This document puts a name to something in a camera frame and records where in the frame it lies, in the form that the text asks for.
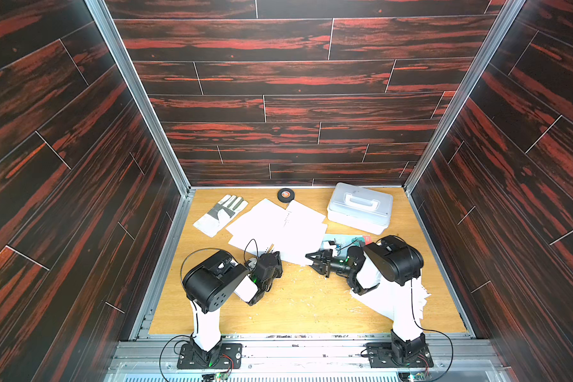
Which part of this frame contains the small teal cover notebook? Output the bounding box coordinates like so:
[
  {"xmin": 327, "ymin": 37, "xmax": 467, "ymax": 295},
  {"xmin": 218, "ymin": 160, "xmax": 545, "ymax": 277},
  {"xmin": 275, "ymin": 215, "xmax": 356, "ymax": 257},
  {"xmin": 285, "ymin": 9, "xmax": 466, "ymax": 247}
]
[{"xmin": 320, "ymin": 234, "xmax": 372, "ymax": 256}]

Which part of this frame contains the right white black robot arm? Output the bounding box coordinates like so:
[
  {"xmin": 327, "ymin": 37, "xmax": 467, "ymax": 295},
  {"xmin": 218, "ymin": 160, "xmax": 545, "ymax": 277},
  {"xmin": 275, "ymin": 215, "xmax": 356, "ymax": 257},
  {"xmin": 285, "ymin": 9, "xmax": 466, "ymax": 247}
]
[{"xmin": 306, "ymin": 235, "xmax": 430, "ymax": 365}]

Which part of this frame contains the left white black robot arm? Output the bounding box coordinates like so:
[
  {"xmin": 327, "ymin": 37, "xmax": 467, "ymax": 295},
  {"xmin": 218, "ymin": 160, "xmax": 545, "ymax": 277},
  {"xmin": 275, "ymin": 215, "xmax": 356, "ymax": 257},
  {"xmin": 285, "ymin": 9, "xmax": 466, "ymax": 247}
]
[{"xmin": 181, "ymin": 248, "xmax": 283, "ymax": 365}]

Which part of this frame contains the white plastic storage box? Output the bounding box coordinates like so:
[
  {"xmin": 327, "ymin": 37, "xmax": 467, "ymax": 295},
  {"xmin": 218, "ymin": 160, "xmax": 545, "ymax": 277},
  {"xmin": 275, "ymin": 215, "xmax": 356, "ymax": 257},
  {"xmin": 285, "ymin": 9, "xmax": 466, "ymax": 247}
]
[{"xmin": 327, "ymin": 182, "xmax": 394, "ymax": 235}]

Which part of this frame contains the black tape roll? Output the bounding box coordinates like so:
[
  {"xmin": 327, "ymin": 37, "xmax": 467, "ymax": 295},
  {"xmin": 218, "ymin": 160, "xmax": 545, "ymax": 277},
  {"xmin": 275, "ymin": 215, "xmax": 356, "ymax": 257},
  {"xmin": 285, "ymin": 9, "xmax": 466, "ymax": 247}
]
[{"xmin": 277, "ymin": 188, "xmax": 295, "ymax": 204}]

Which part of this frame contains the white grey work glove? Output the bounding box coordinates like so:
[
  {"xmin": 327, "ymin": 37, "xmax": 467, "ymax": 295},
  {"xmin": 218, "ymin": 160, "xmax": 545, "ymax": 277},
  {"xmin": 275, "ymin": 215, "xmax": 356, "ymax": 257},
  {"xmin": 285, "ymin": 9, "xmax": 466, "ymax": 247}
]
[{"xmin": 194, "ymin": 194, "xmax": 248, "ymax": 237}]

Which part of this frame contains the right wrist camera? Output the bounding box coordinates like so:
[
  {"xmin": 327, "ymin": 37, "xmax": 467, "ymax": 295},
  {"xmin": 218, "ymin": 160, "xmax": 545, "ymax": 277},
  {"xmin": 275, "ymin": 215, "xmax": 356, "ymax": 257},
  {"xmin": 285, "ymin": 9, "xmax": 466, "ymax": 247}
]
[{"xmin": 322, "ymin": 240, "xmax": 340, "ymax": 257}]

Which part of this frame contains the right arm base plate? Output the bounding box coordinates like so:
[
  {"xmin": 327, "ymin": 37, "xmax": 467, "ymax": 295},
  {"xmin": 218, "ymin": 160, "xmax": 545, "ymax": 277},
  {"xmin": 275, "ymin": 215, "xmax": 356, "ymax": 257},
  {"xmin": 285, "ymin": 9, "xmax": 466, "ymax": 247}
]
[{"xmin": 361, "ymin": 342, "xmax": 434, "ymax": 369}]

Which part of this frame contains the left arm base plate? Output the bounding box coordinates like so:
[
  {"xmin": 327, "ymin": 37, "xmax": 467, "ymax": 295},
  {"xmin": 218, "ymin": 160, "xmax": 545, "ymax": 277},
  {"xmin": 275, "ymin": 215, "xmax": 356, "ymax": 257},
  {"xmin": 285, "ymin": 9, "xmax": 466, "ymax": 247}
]
[{"xmin": 177, "ymin": 341, "xmax": 243, "ymax": 370}]

